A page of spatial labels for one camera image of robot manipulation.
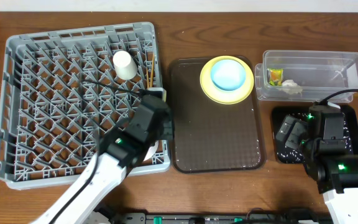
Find white tissue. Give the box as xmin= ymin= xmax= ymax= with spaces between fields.
xmin=282 ymin=80 xmax=303 ymax=95

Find yellow green snack wrapper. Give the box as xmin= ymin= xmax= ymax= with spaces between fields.
xmin=267 ymin=68 xmax=283 ymax=86

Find white cup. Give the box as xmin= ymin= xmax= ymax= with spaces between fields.
xmin=112 ymin=50 xmax=137 ymax=80

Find grey dishwasher rack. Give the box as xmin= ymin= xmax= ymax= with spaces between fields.
xmin=0 ymin=22 xmax=162 ymax=190

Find white bowl with food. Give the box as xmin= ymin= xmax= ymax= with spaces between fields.
xmin=144 ymin=141 xmax=159 ymax=161

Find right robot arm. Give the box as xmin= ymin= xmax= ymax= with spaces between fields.
xmin=271 ymin=103 xmax=358 ymax=223

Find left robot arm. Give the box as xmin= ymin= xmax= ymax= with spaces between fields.
xmin=35 ymin=87 xmax=173 ymax=223

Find spilled rice and shells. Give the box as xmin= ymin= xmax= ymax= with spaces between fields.
xmin=272 ymin=106 xmax=353 ymax=166

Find clear plastic container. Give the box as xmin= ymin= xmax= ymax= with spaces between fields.
xmin=254 ymin=50 xmax=358 ymax=102

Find dark brown serving tray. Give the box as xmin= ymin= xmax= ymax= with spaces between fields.
xmin=168 ymin=57 xmax=265 ymax=174

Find black tray bin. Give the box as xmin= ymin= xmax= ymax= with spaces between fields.
xmin=271 ymin=105 xmax=358 ymax=164

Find yellow plate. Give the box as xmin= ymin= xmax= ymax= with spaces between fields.
xmin=200 ymin=55 xmax=254 ymax=105

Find light blue bowl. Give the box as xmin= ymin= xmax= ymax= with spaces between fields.
xmin=211 ymin=59 xmax=246 ymax=91

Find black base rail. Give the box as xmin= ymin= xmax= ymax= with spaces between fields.
xmin=95 ymin=208 xmax=333 ymax=224

